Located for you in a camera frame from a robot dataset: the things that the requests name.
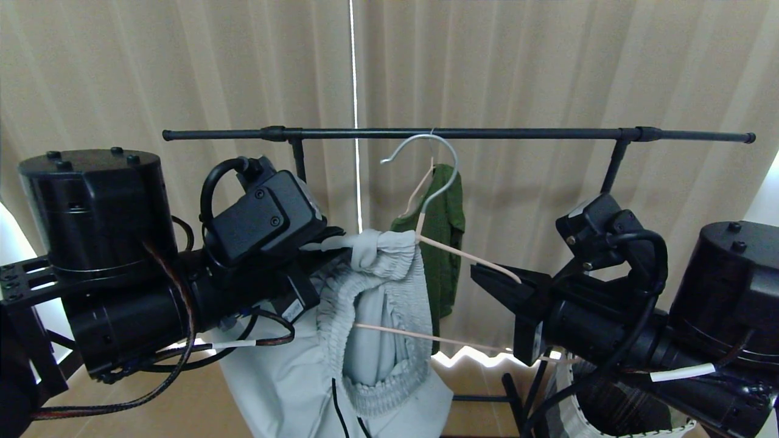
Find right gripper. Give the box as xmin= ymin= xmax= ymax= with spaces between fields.
xmin=513 ymin=273 xmax=665 ymax=373

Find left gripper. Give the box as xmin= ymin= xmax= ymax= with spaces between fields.
xmin=66 ymin=254 xmax=321 ymax=379

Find pale grey shorts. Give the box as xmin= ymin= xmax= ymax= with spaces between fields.
xmin=207 ymin=228 xmax=455 ymax=438

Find green printed shirt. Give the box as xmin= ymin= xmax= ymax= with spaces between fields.
xmin=391 ymin=163 xmax=466 ymax=356

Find pink clothes hanger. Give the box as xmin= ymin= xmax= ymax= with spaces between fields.
xmin=399 ymin=157 xmax=436 ymax=218
xmin=353 ymin=134 xmax=582 ymax=366

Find white laundry basket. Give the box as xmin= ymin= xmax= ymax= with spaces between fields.
xmin=543 ymin=350 xmax=697 ymax=438

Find black clothes rack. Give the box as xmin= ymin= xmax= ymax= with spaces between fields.
xmin=162 ymin=126 xmax=756 ymax=438

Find beige curtain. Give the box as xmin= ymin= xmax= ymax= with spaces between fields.
xmin=0 ymin=0 xmax=779 ymax=366

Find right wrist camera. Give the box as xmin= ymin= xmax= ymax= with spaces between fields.
xmin=555 ymin=193 xmax=668 ymax=296

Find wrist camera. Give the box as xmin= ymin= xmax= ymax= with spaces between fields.
xmin=204 ymin=157 xmax=329 ymax=271
xmin=555 ymin=193 xmax=668 ymax=296

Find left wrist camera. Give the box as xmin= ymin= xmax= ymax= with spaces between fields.
xmin=204 ymin=157 xmax=329 ymax=271

